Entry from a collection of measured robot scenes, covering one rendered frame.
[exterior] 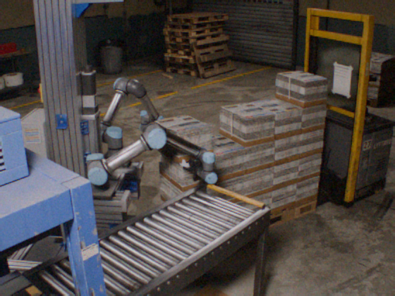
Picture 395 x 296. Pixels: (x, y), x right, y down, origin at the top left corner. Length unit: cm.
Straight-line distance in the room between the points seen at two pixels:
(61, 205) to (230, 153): 226
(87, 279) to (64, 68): 171
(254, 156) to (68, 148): 146
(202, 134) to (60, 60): 113
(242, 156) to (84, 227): 228
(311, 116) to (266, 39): 719
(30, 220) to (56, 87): 177
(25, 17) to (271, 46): 566
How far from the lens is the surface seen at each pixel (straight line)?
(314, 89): 382
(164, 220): 256
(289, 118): 369
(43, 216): 127
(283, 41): 1070
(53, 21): 287
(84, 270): 144
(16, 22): 953
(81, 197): 132
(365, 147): 435
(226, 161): 340
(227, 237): 240
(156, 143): 265
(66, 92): 292
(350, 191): 435
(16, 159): 137
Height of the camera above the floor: 211
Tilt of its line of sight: 22 degrees down
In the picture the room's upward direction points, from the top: straight up
